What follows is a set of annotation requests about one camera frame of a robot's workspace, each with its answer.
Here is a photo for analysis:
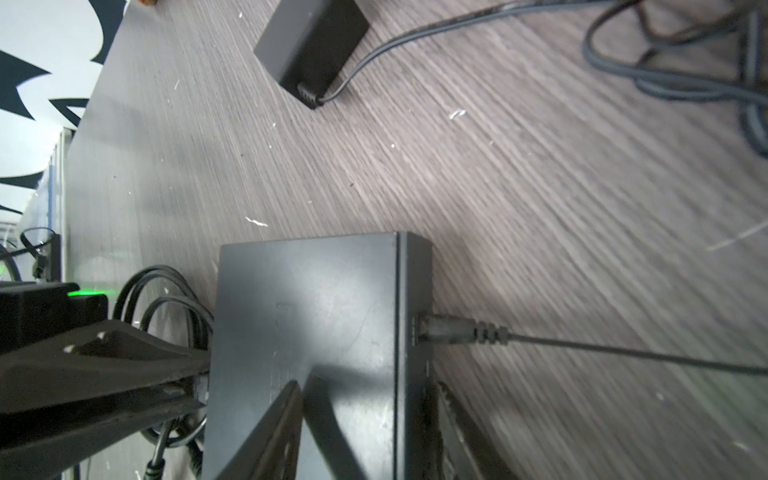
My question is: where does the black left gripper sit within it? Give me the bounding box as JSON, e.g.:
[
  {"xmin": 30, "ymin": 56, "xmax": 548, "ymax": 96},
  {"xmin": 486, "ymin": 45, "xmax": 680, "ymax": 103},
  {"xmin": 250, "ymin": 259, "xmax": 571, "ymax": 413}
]
[{"xmin": 1, "ymin": 281, "xmax": 210, "ymax": 479}]

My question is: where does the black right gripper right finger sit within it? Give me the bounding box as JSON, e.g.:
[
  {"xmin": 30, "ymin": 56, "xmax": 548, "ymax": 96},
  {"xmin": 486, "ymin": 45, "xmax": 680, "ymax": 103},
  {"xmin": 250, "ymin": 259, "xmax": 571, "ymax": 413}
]
[{"xmin": 435, "ymin": 382, "xmax": 518, "ymax": 480}]

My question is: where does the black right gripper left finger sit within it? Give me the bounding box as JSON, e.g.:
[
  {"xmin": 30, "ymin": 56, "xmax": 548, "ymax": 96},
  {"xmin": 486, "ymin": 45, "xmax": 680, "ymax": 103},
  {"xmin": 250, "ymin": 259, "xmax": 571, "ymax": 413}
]
[{"xmin": 217, "ymin": 380, "xmax": 303, "ymax": 480}]

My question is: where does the small black ethernet cable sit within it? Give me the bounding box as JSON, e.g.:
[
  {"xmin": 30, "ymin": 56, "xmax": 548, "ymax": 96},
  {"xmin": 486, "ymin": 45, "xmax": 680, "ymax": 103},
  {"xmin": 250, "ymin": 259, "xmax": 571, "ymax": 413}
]
[{"xmin": 111, "ymin": 265, "xmax": 216, "ymax": 480}]

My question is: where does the black power adapter with cord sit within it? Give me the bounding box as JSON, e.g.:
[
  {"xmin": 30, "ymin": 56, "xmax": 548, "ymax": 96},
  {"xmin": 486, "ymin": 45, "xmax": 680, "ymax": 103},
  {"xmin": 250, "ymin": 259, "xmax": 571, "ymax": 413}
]
[{"xmin": 254, "ymin": 1, "xmax": 767, "ymax": 377}]

